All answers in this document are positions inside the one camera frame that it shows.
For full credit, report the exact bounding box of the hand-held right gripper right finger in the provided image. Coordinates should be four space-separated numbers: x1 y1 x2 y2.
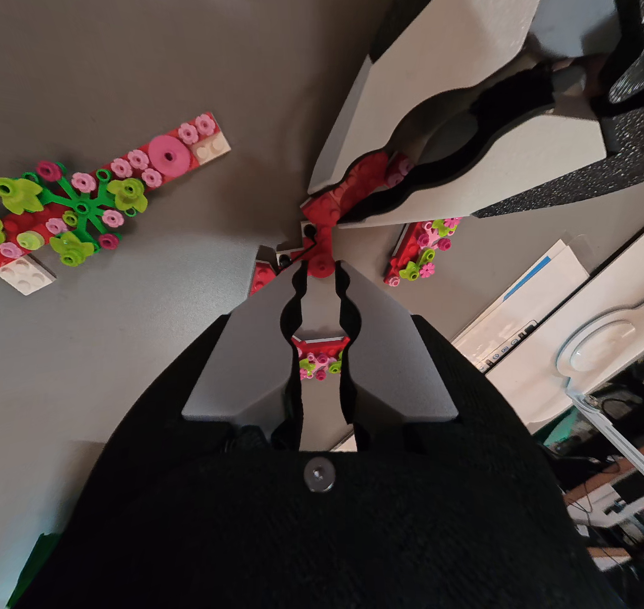
334 261 460 426

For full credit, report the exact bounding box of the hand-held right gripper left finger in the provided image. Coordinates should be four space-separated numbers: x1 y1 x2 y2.
181 260 309 426

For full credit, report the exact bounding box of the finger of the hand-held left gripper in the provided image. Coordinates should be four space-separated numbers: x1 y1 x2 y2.
337 101 609 230
307 0 554 197

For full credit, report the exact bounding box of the red lego hinge section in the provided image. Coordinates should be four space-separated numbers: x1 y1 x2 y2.
249 219 339 296

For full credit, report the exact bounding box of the plain red lego plate section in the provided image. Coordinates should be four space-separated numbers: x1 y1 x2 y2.
301 150 419 229

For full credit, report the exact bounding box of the small red flowered lego section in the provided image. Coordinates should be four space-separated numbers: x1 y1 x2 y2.
384 217 463 288
292 335 351 381

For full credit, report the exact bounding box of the red lego strip green stem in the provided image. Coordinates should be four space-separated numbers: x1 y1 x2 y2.
0 111 232 296

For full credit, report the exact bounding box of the white instruction booklet blue stripe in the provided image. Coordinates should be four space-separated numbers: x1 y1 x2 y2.
450 234 592 374

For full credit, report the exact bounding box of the white board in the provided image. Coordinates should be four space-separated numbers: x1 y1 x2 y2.
485 232 644 434

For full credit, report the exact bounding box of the white rounded plastic object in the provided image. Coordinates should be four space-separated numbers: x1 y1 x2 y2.
556 307 644 387

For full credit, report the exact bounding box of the teal object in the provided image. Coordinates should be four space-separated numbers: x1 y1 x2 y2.
533 408 579 449

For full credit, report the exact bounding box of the white metal bar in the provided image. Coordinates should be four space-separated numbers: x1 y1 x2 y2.
563 385 644 459

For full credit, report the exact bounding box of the green box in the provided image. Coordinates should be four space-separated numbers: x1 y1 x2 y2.
5 531 62 609

